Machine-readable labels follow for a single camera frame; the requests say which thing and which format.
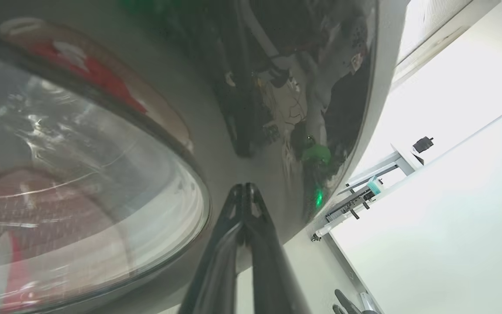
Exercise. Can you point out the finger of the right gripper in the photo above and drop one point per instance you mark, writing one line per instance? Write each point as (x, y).
(337, 310)
(347, 305)

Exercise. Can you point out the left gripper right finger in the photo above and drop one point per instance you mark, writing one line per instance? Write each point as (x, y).
(273, 283)

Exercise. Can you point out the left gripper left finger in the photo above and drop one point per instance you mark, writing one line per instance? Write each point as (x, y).
(216, 279)

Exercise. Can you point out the dark grey round washer door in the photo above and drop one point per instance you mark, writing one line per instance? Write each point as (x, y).
(216, 109)

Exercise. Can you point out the black white metal stand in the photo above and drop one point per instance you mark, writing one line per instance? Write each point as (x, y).
(347, 205)

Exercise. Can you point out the small teal box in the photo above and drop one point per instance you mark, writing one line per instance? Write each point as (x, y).
(375, 186)

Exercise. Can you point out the white table metal legs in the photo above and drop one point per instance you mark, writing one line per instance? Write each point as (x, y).
(403, 159)

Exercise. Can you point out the small black box device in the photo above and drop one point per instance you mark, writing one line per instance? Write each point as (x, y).
(423, 144)

